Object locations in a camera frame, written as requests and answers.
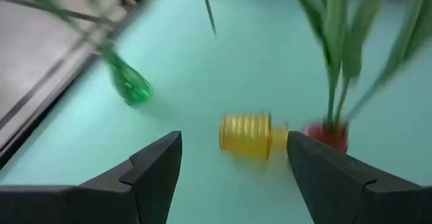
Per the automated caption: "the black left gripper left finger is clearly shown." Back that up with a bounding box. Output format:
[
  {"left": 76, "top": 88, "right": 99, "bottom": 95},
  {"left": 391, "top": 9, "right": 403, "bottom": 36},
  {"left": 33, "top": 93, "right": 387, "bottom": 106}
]
[{"left": 0, "top": 131, "right": 183, "bottom": 224}]

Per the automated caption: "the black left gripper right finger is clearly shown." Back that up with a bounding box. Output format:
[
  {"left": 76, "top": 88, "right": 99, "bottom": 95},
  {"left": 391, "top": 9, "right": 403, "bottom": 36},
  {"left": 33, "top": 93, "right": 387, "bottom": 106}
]
[{"left": 286, "top": 131, "right": 432, "bottom": 224}]

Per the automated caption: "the yellow glass vase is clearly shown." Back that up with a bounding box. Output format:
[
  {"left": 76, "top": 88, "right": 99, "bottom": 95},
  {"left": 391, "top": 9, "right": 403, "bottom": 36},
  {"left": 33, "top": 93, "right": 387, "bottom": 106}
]
[{"left": 219, "top": 111, "right": 291, "bottom": 161}]

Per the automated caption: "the red artificial tulip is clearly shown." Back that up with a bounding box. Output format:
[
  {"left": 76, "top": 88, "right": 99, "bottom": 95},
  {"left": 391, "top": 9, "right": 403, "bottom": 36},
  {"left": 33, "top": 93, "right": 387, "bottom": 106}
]
[
  {"left": 337, "top": 0, "right": 394, "bottom": 123},
  {"left": 346, "top": 0, "right": 432, "bottom": 122}
]

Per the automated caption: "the pink artificial tulip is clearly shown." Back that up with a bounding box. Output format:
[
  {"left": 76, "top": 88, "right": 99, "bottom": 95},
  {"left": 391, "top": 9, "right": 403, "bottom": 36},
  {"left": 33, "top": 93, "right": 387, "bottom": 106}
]
[{"left": 198, "top": 0, "right": 217, "bottom": 36}]

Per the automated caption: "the red ribbed glass vase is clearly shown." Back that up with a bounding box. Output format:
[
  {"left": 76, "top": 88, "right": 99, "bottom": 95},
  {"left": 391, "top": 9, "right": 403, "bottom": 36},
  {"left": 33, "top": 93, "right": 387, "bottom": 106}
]
[{"left": 303, "top": 120, "right": 350, "bottom": 155}]

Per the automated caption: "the green glass vase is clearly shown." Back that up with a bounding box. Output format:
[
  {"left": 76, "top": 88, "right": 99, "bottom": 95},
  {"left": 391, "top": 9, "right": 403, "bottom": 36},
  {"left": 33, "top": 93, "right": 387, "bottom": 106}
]
[{"left": 101, "top": 45, "right": 155, "bottom": 107}]

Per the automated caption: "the teal table mat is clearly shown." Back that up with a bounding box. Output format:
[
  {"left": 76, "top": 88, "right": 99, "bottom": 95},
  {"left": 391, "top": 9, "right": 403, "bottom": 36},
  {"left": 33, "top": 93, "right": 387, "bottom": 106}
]
[{"left": 0, "top": 0, "right": 432, "bottom": 224}]

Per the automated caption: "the black metal table frame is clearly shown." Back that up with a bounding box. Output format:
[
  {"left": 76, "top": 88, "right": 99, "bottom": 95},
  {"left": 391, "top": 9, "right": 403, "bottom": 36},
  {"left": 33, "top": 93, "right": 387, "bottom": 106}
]
[{"left": 0, "top": 0, "right": 169, "bottom": 169}]

